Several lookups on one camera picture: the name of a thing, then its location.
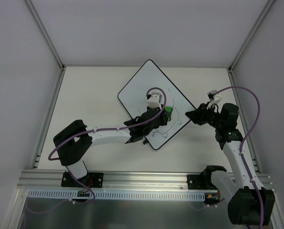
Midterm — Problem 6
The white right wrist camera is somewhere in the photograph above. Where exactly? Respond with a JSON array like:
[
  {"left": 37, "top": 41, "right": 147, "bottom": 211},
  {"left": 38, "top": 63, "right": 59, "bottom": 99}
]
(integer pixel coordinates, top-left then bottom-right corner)
[{"left": 207, "top": 90, "right": 222, "bottom": 109}]

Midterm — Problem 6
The aluminium mounting rail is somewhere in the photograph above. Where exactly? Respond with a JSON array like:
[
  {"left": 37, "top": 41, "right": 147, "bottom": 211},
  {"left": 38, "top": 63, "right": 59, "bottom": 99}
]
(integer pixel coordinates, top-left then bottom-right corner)
[{"left": 17, "top": 169, "right": 190, "bottom": 192}]

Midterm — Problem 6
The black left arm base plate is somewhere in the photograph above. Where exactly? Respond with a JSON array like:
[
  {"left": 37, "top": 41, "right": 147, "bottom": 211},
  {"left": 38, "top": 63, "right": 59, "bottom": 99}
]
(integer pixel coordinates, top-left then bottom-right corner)
[{"left": 61, "top": 172, "right": 104, "bottom": 188}]

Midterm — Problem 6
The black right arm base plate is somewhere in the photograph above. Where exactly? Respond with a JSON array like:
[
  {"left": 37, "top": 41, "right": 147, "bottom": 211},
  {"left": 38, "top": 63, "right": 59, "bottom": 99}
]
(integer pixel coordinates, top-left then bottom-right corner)
[{"left": 187, "top": 174, "right": 208, "bottom": 190}]

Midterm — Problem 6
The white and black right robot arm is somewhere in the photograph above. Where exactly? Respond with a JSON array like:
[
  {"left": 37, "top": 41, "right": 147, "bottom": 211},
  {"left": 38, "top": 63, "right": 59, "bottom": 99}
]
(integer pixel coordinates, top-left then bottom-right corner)
[{"left": 186, "top": 103, "right": 275, "bottom": 228}]

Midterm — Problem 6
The whiteboard with rabbit drawing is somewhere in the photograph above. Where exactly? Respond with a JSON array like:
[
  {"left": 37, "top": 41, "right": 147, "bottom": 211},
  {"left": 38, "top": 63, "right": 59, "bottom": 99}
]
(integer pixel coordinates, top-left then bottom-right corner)
[{"left": 118, "top": 60, "right": 195, "bottom": 150}]

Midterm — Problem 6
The right aluminium frame post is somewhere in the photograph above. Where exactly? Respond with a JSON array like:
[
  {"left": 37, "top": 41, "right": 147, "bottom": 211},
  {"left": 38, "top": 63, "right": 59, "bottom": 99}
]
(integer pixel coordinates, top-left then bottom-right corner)
[{"left": 228, "top": 0, "right": 276, "bottom": 72}]

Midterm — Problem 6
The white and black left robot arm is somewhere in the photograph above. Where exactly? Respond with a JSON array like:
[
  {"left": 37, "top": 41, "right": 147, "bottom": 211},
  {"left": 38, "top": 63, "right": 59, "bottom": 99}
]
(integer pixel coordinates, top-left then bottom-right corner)
[{"left": 49, "top": 107, "right": 173, "bottom": 187}]

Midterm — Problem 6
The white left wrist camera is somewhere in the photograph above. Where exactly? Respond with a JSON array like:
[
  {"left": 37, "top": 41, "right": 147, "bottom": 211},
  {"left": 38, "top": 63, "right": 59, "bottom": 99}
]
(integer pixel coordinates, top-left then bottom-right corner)
[{"left": 147, "top": 93, "right": 164, "bottom": 110}]

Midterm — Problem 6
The left aluminium frame post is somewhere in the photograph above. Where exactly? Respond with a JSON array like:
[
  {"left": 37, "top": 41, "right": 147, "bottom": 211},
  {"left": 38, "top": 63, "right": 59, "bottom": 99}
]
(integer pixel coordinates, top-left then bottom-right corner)
[{"left": 23, "top": 0, "right": 65, "bottom": 71}]

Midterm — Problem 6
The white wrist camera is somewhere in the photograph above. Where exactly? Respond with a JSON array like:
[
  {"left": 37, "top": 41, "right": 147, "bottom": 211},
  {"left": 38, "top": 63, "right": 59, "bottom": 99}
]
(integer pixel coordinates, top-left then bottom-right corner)
[
  {"left": 207, "top": 90, "right": 222, "bottom": 109},
  {"left": 147, "top": 93, "right": 164, "bottom": 110}
]

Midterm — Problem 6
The aluminium frame post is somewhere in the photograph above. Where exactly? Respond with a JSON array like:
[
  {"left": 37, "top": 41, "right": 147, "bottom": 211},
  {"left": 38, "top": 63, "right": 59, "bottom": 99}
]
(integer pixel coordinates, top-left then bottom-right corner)
[
  {"left": 228, "top": 0, "right": 276, "bottom": 72},
  {"left": 23, "top": 0, "right": 65, "bottom": 71}
]

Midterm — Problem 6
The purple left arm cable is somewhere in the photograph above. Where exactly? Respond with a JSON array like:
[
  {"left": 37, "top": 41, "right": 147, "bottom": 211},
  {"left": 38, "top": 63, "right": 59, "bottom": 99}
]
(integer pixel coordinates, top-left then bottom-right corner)
[{"left": 25, "top": 87, "right": 167, "bottom": 214}]

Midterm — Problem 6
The white slotted cable duct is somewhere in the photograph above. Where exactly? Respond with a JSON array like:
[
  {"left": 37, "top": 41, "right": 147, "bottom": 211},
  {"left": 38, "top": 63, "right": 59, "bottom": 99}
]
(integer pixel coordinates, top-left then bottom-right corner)
[{"left": 27, "top": 189, "right": 205, "bottom": 202}]

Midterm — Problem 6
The green bone-shaped whiteboard eraser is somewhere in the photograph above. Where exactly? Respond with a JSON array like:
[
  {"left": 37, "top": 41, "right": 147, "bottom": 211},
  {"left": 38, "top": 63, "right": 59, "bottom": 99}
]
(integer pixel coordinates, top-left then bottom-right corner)
[{"left": 164, "top": 106, "right": 173, "bottom": 115}]

